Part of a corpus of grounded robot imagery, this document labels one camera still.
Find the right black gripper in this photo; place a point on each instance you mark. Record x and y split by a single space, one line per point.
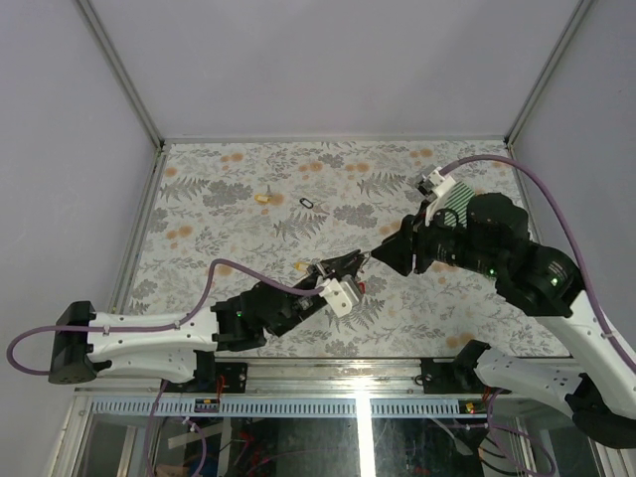
397 249

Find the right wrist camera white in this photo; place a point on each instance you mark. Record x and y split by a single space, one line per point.
434 188

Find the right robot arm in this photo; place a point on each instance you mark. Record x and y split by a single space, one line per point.
545 284

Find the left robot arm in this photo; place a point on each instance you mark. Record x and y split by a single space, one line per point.
180 348

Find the key with yellow tag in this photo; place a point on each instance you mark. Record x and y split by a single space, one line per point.
266 198

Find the large metal keyring with keys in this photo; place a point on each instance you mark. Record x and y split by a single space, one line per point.
360 274

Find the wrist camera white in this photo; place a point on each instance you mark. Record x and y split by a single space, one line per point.
342 295
434 188

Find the white slotted cable duct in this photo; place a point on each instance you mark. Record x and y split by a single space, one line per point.
287 407

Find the green striped folded cloth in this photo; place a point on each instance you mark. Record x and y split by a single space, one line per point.
455 207

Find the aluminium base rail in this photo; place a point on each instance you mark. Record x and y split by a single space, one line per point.
329 378

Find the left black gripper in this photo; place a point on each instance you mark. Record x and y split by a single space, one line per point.
340 269

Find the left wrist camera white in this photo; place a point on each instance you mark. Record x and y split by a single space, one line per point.
342 295

